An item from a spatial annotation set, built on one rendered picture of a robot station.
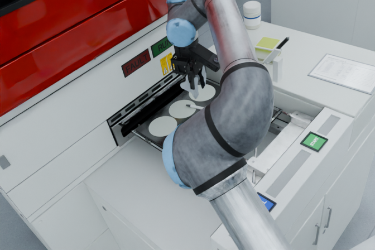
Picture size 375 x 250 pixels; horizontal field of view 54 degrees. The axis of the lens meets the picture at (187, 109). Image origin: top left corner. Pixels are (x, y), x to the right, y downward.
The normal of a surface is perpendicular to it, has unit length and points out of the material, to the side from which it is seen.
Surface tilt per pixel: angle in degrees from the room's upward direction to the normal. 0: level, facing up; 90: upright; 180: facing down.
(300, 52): 0
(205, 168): 46
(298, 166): 0
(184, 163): 66
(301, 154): 0
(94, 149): 90
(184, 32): 90
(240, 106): 30
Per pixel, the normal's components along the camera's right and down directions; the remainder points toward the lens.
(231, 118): -0.26, -0.10
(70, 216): 0.73, 0.36
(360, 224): -0.15, -0.74
